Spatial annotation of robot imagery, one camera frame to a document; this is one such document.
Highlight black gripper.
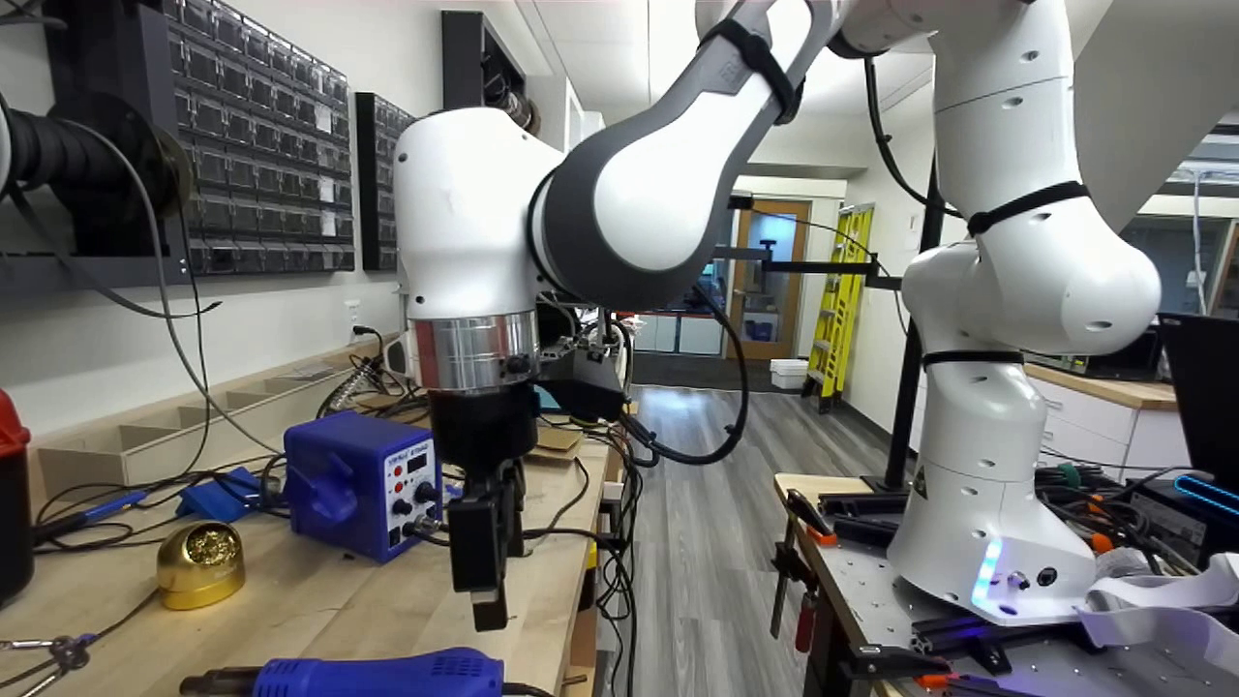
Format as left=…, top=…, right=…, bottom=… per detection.
left=425, top=383, right=542, bottom=636

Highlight blue soldering iron handle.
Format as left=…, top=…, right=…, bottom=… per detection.
left=179, top=646, right=511, bottom=697

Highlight blue soldering iron holder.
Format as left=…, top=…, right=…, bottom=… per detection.
left=173, top=464, right=270, bottom=525

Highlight blue soldering station box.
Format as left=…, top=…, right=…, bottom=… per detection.
left=283, top=410, right=448, bottom=570

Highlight gold brass tip cleaner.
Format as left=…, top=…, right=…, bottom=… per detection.
left=155, top=519, right=247, bottom=617

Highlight wooden door with window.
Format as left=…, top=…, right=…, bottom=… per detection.
left=727, top=198, right=813, bottom=370

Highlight white bucket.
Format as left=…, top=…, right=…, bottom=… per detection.
left=765, top=357, right=813, bottom=394

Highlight narrow grey parts drawer cabinet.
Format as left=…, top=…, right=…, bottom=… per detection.
left=351, top=91, right=405, bottom=275

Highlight metal helping hand clips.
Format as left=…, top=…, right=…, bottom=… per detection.
left=0, top=633, right=97, bottom=697

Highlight black spool rack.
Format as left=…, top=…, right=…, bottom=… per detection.
left=436, top=8, right=534, bottom=132

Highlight large grey parts drawer cabinet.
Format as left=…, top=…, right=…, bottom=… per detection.
left=137, top=0, right=361, bottom=278

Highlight red and black toolbox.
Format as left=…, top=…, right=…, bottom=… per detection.
left=0, top=383, right=39, bottom=603

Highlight black fume extractor hood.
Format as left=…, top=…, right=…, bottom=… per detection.
left=0, top=92, right=197, bottom=263

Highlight white counter with wooden top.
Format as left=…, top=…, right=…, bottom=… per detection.
left=1022, top=362, right=1193, bottom=478

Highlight white crumpled sheet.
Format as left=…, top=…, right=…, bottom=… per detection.
left=1075, top=553, right=1239, bottom=651

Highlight black box with blue trim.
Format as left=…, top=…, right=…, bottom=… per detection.
left=1128, top=464, right=1239, bottom=572

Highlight black laptop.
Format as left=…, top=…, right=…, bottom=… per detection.
left=1159, top=308, right=1239, bottom=497

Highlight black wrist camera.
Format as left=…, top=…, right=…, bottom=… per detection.
left=534, top=303, right=638, bottom=428

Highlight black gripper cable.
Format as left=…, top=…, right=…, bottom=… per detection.
left=614, top=284, right=755, bottom=472

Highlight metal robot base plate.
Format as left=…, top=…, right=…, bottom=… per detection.
left=769, top=469, right=1239, bottom=697

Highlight black camera stand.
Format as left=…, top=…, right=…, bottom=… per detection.
left=721, top=192, right=936, bottom=501

